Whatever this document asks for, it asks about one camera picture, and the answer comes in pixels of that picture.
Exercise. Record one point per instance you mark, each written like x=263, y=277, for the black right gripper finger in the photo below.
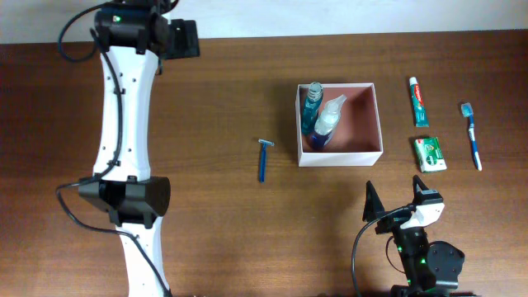
x=418, y=185
x=373, y=208

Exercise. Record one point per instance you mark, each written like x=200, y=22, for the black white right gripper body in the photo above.
x=396, y=222

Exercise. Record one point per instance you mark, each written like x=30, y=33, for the green soap bar packet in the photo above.
x=429, y=154

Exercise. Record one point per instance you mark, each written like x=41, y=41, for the green white toothpaste tube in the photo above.
x=421, y=119

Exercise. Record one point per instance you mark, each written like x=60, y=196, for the blue white toothbrush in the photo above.
x=467, y=112

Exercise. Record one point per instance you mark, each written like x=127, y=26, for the clear spray bottle blue liquid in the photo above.
x=326, y=123

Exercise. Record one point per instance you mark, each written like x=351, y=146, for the teal mouthwash bottle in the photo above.
x=312, y=103

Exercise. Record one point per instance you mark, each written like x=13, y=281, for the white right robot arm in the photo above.
x=431, y=268

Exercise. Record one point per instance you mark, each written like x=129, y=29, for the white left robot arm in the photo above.
x=134, y=38

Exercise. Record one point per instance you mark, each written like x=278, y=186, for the white cardboard box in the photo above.
x=358, y=138

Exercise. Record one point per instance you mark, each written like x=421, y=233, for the blue disposable razor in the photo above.
x=262, y=167

